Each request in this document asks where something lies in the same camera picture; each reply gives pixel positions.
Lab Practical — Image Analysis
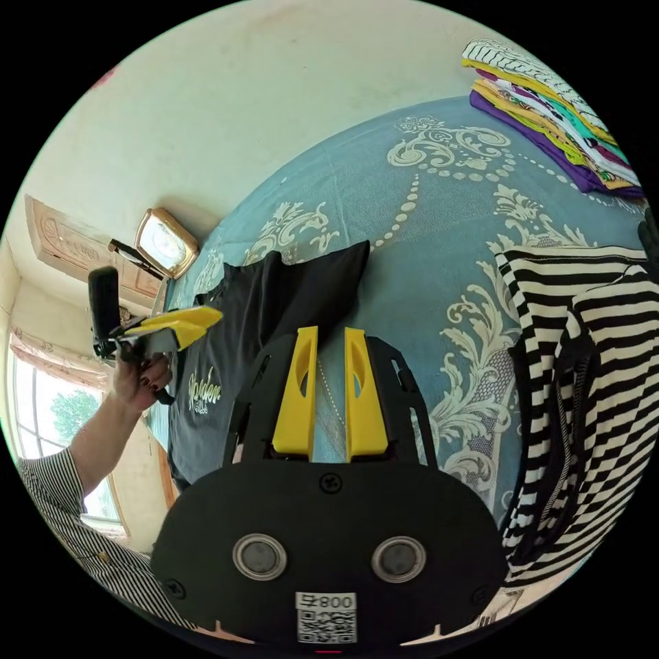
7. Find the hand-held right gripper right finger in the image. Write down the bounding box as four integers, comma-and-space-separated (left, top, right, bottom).
344, 325, 389, 463

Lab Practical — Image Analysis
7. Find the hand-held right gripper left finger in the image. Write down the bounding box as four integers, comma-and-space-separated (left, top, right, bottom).
271, 325, 319, 461

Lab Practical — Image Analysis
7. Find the black t-shirt with print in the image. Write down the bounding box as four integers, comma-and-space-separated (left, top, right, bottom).
167, 239, 372, 491

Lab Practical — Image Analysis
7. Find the person's left forearm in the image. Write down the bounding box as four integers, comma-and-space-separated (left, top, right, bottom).
69, 395, 146, 496

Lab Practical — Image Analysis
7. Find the black and white striped shirt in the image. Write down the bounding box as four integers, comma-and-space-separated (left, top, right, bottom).
493, 245, 659, 591

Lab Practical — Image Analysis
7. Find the person's left hand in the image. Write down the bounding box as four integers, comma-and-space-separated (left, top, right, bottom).
110, 353, 174, 414

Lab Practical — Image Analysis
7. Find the gold framed clock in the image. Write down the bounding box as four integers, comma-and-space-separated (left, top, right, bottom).
134, 207, 201, 281

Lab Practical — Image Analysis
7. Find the patterned curtain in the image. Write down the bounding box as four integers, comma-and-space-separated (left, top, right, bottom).
8, 326, 112, 393

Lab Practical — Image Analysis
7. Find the carved wooden cupboard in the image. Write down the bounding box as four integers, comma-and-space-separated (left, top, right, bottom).
24, 194, 167, 311

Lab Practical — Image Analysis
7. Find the window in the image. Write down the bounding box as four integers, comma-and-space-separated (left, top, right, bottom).
9, 351, 126, 527

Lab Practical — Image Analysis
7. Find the pile of clothes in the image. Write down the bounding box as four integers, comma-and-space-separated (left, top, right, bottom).
461, 36, 647, 200

